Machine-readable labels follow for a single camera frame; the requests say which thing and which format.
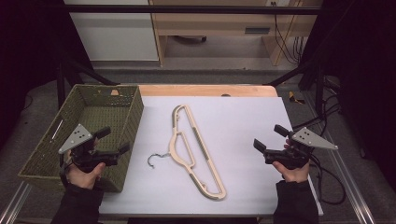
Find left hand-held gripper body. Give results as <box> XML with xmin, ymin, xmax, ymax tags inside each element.
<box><xmin>58</xmin><ymin>123</ymin><xmax>120</xmax><ymax>174</ymax></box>

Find black metal frame strut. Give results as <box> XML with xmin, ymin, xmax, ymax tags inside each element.
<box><xmin>56</xmin><ymin>54</ymin><xmax>121</xmax><ymax>110</ymax></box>
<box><xmin>264</xmin><ymin>59</ymin><xmax>325</xmax><ymax>117</ymax></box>

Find bundle of black floor cables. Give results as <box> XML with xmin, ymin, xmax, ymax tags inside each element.
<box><xmin>292</xmin><ymin>76</ymin><xmax>343</xmax><ymax>132</ymax></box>

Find yellow and black tool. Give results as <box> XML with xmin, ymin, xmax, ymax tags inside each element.
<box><xmin>288</xmin><ymin>91</ymin><xmax>306</xmax><ymax>105</ymax></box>

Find person's right hand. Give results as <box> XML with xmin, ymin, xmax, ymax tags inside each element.
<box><xmin>272</xmin><ymin>161</ymin><xmax>311</xmax><ymax>184</ymax></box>

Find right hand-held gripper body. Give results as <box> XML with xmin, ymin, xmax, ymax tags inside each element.
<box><xmin>263</xmin><ymin>126</ymin><xmax>339</xmax><ymax>171</ymax></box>

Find aluminium rail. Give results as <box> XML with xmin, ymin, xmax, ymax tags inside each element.
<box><xmin>303</xmin><ymin>92</ymin><xmax>377</xmax><ymax>224</ymax></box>
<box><xmin>0</xmin><ymin>181</ymin><xmax>33</xmax><ymax>224</ymax></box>

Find dark curtain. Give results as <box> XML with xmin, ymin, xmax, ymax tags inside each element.
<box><xmin>321</xmin><ymin>0</ymin><xmax>396</xmax><ymax>190</ymax></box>
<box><xmin>0</xmin><ymin>0</ymin><xmax>68</xmax><ymax>150</ymax></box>

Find white table mat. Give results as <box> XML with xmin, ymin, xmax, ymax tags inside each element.
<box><xmin>98</xmin><ymin>95</ymin><xmax>325</xmax><ymax>217</ymax></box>

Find black metal crossbar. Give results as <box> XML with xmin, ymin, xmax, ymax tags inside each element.
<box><xmin>40</xmin><ymin>4</ymin><xmax>325</xmax><ymax>15</ymax></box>

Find person's left hand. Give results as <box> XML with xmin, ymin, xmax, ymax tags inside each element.
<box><xmin>64</xmin><ymin>161</ymin><xmax>107</xmax><ymax>190</ymax></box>

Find light wooden desk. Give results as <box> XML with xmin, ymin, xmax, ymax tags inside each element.
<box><xmin>148</xmin><ymin>0</ymin><xmax>323</xmax><ymax>67</ymax></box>

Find black hanging cables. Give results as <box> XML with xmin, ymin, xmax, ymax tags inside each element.
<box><xmin>270</xmin><ymin>1</ymin><xmax>304</xmax><ymax>65</ymax></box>

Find white cabinet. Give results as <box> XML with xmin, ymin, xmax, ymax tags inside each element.
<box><xmin>64</xmin><ymin>0</ymin><xmax>160</xmax><ymax>62</ymax></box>

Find green woven basket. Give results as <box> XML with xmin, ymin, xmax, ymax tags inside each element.
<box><xmin>18</xmin><ymin>83</ymin><xmax>145</xmax><ymax>193</ymax></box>

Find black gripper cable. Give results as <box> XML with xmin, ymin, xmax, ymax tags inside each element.
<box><xmin>307</xmin><ymin>154</ymin><xmax>347</xmax><ymax>206</ymax></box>
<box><xmin>59</xmin><ymin>154</ymin><xmax>73</xmax><ymax>189</ymax></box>

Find yellow hanging cable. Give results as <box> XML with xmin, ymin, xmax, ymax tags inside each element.
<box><xmin>279</xmin><ymin>0</ymin><xmax>304</xmax><ymax>67</ymax></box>

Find beige plastic clothes hanger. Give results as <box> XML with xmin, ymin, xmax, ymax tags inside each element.
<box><xmin>147</xmin><ymin>105</ymin><xmax>228</xmax><ymax>202</ymax></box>

